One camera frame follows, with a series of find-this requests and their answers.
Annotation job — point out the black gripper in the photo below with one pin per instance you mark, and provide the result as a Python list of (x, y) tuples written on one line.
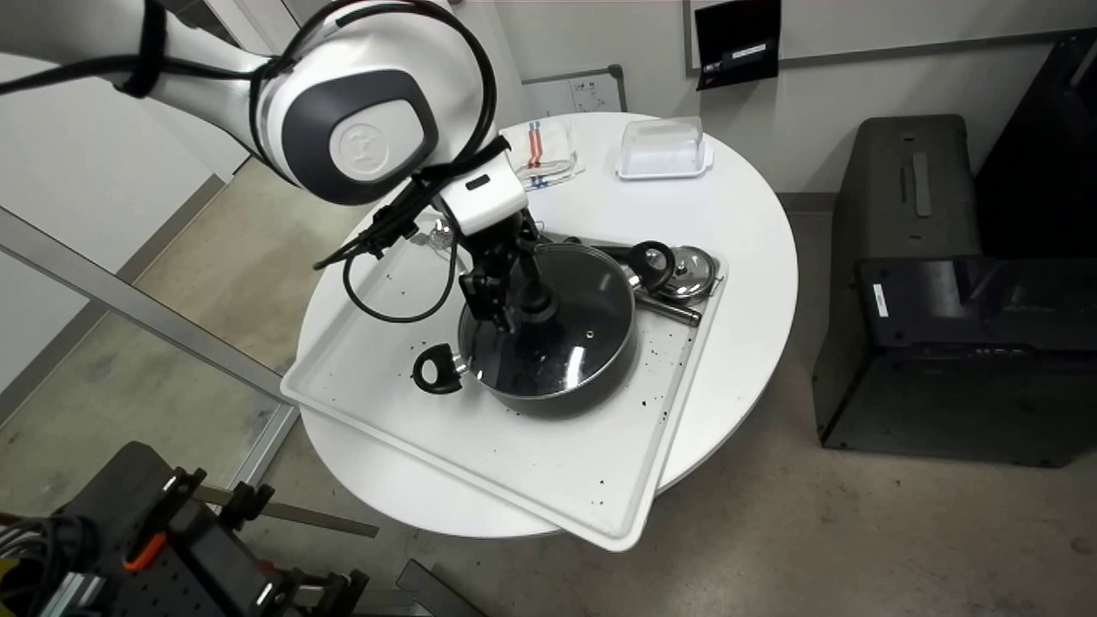
[(494, 252)]

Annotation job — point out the glass pot lid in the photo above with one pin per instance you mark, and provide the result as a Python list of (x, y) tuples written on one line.
[(588, 333)]

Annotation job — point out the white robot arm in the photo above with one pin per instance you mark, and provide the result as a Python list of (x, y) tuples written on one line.
[(384, 105)]

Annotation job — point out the black cooking pot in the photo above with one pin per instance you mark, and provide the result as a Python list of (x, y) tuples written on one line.
[(440, 370)]

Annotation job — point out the white plastic tray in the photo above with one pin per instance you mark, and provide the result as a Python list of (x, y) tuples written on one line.
[(563, 414)]

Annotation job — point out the clear plastic butter dish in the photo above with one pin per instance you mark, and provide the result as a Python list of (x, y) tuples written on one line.
[(661, 148)]

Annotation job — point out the round white table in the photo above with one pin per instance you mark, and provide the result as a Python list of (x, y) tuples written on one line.
[(726, 212)]

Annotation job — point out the black storage case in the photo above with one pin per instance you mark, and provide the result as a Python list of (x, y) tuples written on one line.
[(964, 293)]

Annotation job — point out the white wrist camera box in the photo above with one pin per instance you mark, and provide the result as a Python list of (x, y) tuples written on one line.
[(485, 195)]

